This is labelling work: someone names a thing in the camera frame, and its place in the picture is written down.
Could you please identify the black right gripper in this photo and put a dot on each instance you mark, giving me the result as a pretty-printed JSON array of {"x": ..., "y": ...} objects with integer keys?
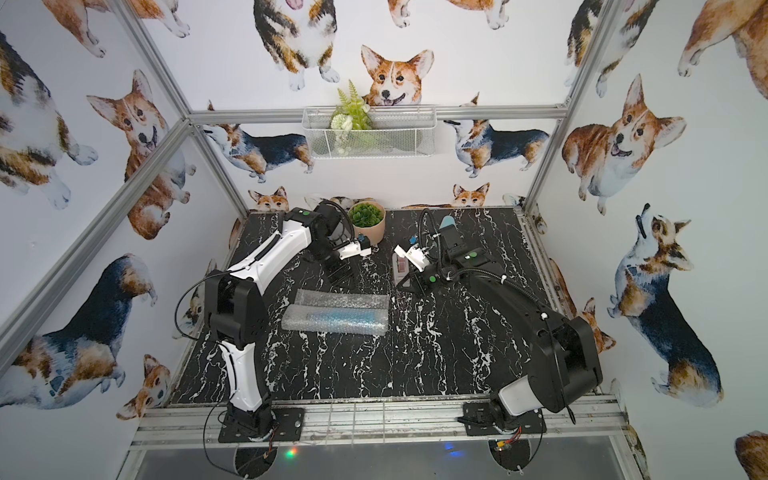
[{"x": 418, "y": 286}]

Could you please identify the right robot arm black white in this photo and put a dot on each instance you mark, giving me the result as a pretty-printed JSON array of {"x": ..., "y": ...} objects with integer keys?
[{"x": 563, "y": 361}]

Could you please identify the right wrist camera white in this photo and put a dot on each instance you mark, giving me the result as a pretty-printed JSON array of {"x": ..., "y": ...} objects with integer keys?
[{"x": 416, "y": 256}]

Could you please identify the beige pot green plant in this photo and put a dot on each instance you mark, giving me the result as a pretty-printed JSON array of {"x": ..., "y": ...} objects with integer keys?
[{"x": 369, "y": 219}]

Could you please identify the aluminium front rail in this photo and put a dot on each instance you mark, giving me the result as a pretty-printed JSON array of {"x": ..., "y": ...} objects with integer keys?
[{"x": 321, "y": 423}]

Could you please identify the white tape dispenser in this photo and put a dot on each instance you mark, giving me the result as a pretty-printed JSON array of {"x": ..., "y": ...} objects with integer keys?
[{"x": 400, "y": 268}]

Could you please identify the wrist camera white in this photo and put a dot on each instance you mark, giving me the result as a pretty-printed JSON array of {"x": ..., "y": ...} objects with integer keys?
[
  {"x": 360, "y": 246},
  {"x": 416, "y": 256}
]

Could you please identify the white wire wall basket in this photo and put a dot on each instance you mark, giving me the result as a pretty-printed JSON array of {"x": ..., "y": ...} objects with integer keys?
[{"x": 396, "y": 132}]

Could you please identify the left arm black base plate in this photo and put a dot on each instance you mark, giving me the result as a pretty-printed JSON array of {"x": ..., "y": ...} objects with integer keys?
[{"x": 281, "y": 424}]

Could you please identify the green fern in basket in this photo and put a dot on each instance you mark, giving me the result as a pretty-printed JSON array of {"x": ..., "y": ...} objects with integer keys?
[{"x": 349, "y": 120}]

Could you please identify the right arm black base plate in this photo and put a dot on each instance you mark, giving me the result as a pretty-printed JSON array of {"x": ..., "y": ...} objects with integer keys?
[{"x": 489, "y": 418}]

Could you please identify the clear bubble wrap sheet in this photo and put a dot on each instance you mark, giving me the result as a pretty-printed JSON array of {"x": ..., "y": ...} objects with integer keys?
[{"x": 294, "y": 317}]

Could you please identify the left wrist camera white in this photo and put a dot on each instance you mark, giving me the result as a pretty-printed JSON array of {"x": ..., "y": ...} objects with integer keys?
[{"x": 360, "y": 246}]

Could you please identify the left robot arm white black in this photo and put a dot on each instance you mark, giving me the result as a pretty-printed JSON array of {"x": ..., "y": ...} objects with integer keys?
[{"x": 235, "y": 311}]

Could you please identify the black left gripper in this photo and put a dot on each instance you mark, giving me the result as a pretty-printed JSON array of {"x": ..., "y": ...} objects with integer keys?
[{"x": 335, "y": 262}]

